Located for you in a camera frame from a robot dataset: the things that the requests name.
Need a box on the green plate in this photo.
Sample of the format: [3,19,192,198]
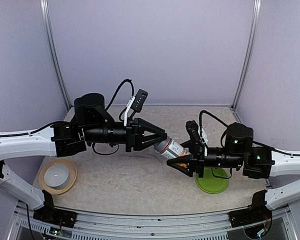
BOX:
[195,168,229,194]

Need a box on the front aluminium rail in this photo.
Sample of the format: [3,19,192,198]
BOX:
[7,199,298,240]

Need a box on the white bowl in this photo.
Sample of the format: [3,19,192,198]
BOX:
[44,163,70,189]

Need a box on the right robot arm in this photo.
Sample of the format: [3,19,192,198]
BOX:
[166,118,300,222]

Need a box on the aluminium frame post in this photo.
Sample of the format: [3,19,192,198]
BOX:
[231,0,262,112]
[39,0,72,111]

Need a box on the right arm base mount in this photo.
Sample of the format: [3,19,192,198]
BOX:
[228,190,273,228]

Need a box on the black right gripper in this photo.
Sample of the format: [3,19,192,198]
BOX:
[167,138,245,178]

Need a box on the right aluminium frame post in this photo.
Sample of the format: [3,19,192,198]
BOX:
[231,0,262,112]

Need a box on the left aluminium frame post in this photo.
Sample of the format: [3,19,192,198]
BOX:
[39,0,72,111]

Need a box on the beige plate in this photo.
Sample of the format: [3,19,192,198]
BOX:
[38,158,78,195]

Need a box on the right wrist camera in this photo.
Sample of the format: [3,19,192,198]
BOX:
[185,120,208,147]

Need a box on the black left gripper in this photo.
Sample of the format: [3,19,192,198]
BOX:
[83,117,168,153]

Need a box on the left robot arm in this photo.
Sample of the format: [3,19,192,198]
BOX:
[0,93,167,223]

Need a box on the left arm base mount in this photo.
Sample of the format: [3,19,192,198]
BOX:
[33,190,78,229]

